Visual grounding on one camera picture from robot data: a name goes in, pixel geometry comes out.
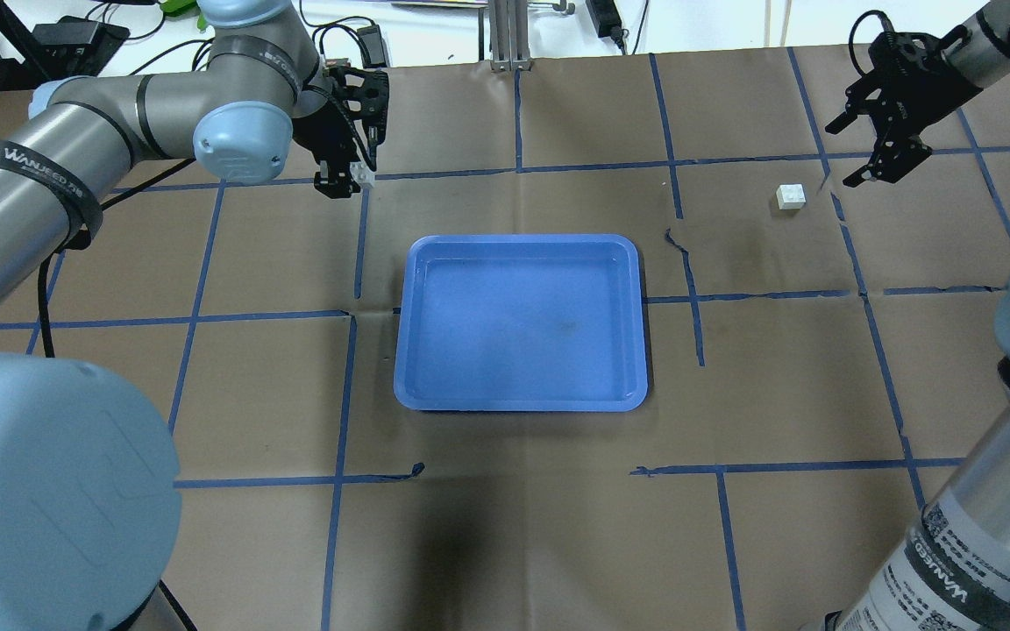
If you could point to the black power adapter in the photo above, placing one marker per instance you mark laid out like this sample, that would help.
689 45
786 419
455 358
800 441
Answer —
607 20

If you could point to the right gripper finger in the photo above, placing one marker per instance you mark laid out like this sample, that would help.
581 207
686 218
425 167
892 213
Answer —
894 156
857 105

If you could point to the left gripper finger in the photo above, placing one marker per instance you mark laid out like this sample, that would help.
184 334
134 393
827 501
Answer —
373 140
335 179

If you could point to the blue plastic tray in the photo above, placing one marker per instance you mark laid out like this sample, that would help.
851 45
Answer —
522 322

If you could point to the aluminium frame post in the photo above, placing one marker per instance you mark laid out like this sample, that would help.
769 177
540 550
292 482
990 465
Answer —
509 36

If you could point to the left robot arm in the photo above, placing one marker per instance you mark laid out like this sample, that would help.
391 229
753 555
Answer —
89 514

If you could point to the white block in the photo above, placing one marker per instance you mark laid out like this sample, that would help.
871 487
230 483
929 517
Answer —
363 176
790 197

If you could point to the brown paper mat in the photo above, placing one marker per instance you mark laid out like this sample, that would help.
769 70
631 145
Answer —
815 375

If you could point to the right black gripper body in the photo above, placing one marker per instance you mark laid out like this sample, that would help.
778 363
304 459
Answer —
928 81

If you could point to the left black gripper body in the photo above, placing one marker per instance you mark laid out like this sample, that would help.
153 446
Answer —
323 134

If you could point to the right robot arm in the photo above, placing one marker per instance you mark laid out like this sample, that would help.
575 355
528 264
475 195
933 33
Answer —
951 570

